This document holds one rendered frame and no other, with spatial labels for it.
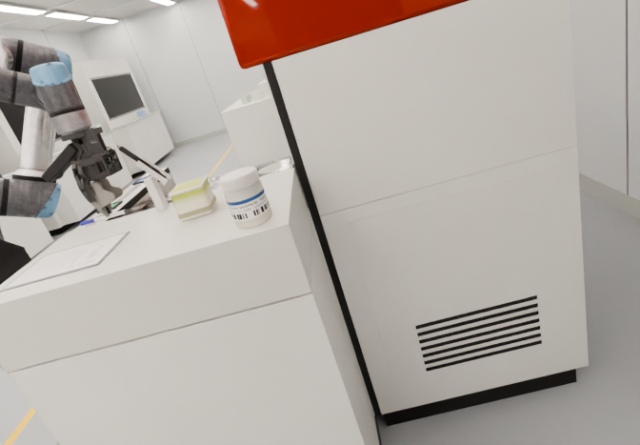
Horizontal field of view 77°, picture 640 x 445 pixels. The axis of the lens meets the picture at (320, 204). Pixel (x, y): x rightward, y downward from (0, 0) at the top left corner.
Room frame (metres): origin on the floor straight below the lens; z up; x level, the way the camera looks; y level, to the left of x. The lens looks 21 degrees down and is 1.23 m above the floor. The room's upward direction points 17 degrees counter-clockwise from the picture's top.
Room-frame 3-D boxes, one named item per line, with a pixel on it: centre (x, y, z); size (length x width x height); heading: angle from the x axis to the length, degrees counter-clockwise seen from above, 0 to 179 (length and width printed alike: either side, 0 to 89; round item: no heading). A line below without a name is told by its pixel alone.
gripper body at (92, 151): (1.00, 0.49, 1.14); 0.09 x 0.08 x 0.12; 86
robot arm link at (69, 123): (1.01, 0.49, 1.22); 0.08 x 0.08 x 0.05
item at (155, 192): (0.98, 0.36, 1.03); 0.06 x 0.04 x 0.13; 86
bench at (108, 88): (7.97, 3.16, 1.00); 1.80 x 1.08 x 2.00; 176
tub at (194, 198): (0.86, 0.26, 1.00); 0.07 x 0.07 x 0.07; 89
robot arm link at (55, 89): (1.01, 0.49, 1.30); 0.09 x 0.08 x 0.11; 35
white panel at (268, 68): (1.40, -0.01, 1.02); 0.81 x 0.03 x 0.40; 176
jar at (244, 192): (0.71, 0.12, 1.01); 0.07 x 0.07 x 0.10
